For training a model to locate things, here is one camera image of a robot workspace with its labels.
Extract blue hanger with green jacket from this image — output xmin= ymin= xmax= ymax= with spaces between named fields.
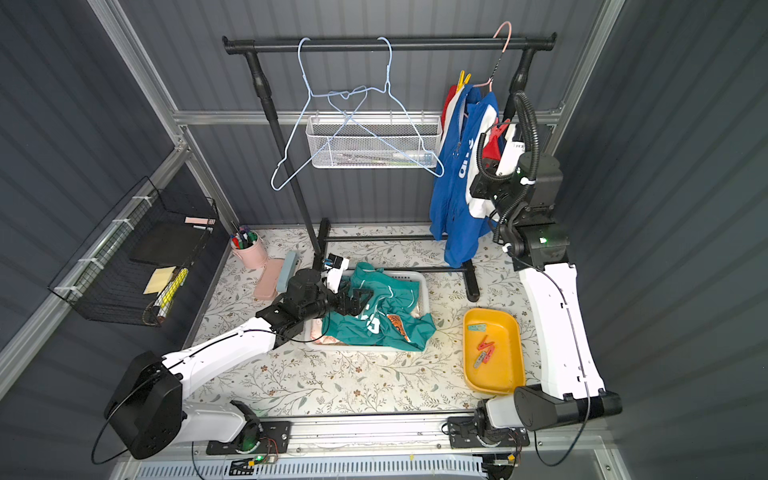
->
xmin=355 ymin=36 xmax=445 ymax=178

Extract pink pen cup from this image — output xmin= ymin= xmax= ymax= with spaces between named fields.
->
xmin=230 ymin=226 xmax=269 ymax=270

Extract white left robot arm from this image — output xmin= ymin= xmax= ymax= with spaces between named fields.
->
xmin=104 ymin=269 xmax=373 ymax=460

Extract pink printed jacket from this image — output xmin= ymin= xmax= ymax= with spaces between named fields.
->
xmin=308 ymin=328 xmax=342 ymax=345

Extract silver mesh wall basket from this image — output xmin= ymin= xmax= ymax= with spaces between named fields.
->
xmin=315 ymin=114 xmax=441 ymax=170

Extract light blue wire hanger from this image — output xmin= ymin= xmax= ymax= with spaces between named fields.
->
xmin=270 ymin=37 xmax=375 ymax=192

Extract pink wire hanger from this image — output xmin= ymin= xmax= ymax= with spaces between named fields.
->
xmin=473 ymin=21 xmax=514 ymax=94

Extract green jacket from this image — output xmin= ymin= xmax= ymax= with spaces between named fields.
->
xmin=320 ymin=261 xmax=437 ymax=353

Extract yellow sticky notes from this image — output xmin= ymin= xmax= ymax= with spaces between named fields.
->
xmin=143 ymin=267 xmax=176 ymax=295

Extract black clothes rack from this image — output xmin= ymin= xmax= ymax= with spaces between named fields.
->
xmin=222 ymin=33 xmax=557 ymax=268

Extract yellow clothespin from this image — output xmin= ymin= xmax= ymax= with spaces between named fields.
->
xmin=456 ymin=70 xmax=472 ymax=94

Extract pink eraser block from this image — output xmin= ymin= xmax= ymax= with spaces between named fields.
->
xmin=253 ymin=259 xmax=284 ymax=301

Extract yellow plastic tray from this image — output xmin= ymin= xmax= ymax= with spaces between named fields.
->
xmin=462 ymin=308 xmax=526 ymax=395

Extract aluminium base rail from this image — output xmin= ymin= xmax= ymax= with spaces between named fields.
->
xmin=122 ymin=412 xmax=601 ymax=464

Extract grey clothespin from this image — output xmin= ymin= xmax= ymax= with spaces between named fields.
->
xmin=473 ymin=351 xmax=484 ymax=369

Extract light blue eraser block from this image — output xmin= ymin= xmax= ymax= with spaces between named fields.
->
xmin=276 ymin=251 xmax=300 ymax=294

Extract red white blue jacket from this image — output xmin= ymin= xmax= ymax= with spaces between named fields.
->
xmin=429 ymin=87 xmax=498 ymax=268

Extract floral table mat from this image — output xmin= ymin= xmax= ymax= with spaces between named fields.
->
xmin=189 ymin=227 xmax=541 ymax=417

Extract black wire wall basket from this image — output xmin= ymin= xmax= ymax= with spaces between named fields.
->
xmin=48 ymin=177 xmax=219 ymax=327

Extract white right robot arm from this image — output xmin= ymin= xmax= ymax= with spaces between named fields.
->
xmin=466 ymin=90 xmax=623 ymax=431

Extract white plastic basket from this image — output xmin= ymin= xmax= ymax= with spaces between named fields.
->
xmin=304 ymin=269 xmax=431 ymax=349

